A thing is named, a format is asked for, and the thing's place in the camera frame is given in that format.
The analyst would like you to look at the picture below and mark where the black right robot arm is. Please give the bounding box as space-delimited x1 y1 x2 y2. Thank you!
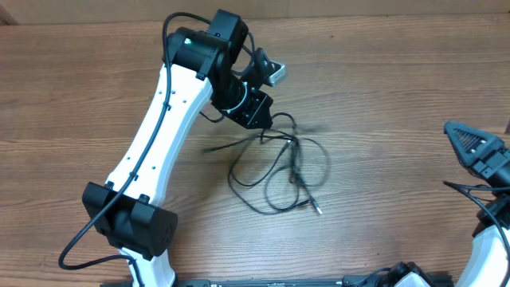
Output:
444 121 509 287

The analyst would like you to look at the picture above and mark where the thin black USB cable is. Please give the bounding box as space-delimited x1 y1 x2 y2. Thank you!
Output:
202 131 312 216

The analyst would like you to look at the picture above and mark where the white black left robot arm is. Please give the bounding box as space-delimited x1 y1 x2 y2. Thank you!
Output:
82 10 287 286

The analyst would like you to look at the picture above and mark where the black right camera cable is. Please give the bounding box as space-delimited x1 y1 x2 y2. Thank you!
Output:
442 181 510 287

